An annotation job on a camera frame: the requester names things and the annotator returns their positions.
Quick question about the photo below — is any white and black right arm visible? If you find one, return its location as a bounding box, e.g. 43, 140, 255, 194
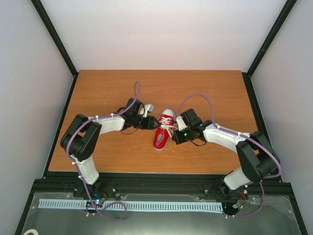
172, 109, 281, 198

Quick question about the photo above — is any black aluminium cage frame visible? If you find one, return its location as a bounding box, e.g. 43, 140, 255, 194
14, 0, 313, 235

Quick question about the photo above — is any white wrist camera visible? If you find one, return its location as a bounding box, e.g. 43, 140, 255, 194
140, 104, 154, 118
176, 116, 187, 131

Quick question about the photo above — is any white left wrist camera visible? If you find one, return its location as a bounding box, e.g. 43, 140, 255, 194
140, 104, 154, 118

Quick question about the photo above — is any white tape roll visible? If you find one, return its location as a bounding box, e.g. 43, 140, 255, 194
23, 229, 39, 235

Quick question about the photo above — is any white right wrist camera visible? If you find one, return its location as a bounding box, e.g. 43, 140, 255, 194
176, 116, 187, 131

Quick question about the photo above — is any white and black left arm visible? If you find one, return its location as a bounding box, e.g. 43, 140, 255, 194
60, 98, 160, 197

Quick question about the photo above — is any white shoelace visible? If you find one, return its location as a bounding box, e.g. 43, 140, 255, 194
159, 117, 175, 137

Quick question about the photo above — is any red canvas sneaker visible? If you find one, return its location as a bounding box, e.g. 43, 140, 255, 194
153, 108, 175, 150

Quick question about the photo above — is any white slotted cable duct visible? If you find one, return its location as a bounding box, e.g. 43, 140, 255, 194
38, 199, 223, 213

